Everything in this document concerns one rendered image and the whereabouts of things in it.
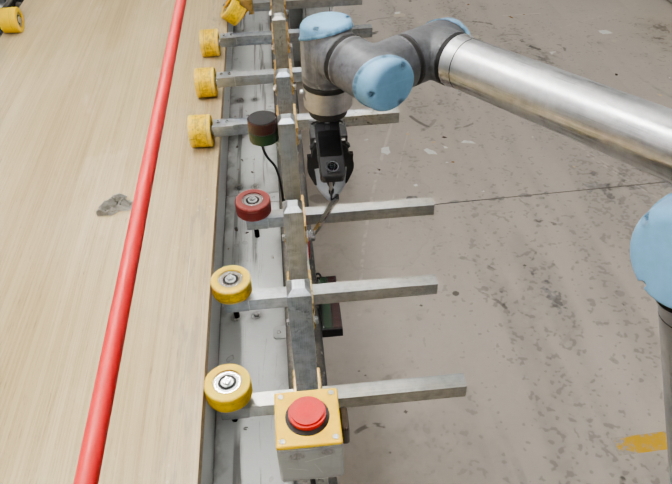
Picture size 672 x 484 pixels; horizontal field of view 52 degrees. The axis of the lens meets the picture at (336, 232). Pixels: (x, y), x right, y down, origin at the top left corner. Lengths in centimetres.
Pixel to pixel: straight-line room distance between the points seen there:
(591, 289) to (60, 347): 196
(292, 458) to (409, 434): 146
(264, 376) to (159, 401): 41
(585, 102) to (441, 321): 160
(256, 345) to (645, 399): 134
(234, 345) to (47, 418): 53
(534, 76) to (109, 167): 107
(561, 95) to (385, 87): 27
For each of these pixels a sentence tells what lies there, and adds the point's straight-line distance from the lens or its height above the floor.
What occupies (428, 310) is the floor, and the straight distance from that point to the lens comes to 253.
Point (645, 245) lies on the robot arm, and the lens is 81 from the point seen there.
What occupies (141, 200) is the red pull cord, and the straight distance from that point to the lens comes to 35.
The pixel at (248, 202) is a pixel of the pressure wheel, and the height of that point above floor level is 90.
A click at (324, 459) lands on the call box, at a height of 119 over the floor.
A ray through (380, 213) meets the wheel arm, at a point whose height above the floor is 85.
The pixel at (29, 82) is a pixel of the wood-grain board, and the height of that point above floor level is 90.
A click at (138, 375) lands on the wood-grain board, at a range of 126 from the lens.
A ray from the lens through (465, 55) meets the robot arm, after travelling 113.
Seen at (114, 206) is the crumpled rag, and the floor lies 91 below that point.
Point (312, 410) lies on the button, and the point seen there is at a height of 123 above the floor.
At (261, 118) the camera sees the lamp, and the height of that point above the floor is 114.
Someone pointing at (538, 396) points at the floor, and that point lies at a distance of 235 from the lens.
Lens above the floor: 185
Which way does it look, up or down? 41 degrees down
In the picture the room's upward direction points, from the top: 2 degrees counter-clockwise
